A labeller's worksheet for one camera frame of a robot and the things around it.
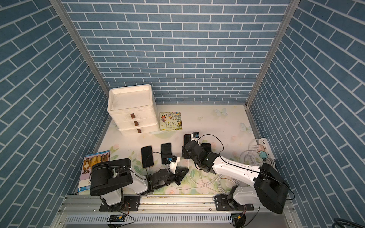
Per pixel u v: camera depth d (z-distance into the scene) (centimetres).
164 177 63
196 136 74
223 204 74
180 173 73
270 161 86
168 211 73
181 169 76
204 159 62
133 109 85
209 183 81
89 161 87
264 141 96
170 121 109
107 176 47
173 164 74
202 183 81
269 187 42
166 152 93
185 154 74
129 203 73
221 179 82
